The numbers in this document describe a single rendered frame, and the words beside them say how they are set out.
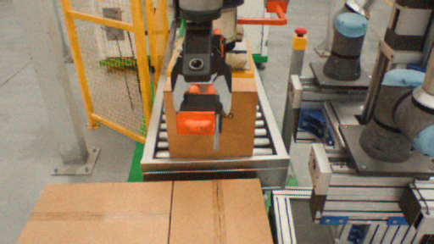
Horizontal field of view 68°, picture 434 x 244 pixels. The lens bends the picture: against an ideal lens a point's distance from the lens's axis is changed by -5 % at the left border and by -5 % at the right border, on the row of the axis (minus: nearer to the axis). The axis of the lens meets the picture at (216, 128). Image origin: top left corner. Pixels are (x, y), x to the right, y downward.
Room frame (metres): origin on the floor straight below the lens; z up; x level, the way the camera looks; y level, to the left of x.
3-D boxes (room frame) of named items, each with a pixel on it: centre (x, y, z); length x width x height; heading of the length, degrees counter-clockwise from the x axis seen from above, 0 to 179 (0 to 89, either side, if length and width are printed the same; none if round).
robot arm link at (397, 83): (0.74, -0.49, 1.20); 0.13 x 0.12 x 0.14; 2
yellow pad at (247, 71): (1.17, -0.08, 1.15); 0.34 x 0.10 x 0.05; 178
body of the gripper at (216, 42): (0.60, 0.03, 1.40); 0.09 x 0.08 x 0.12; 177
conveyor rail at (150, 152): (2.37, 0.38, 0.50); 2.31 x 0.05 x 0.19; 3
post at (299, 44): (1.81, -0.47, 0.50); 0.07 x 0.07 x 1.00; 3
